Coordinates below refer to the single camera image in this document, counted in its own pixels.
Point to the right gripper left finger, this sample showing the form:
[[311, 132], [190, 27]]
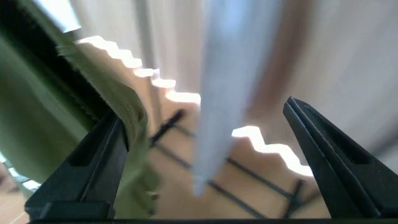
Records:
[[71, 189]]

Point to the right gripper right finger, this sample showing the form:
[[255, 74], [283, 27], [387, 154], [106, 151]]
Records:
[[345, 193]]

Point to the green garment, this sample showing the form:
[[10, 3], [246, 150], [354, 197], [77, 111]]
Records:
[[31, 124]]

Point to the pale grey shorts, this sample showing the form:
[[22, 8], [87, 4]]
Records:
[[230, 77]]

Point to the white laundry basket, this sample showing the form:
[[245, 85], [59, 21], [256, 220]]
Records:
[[31, 184]]

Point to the black clothes rack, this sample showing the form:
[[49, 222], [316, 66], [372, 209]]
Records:
[[168, 124]]

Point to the beige curtain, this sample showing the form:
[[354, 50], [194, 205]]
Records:
[[342, 62]]

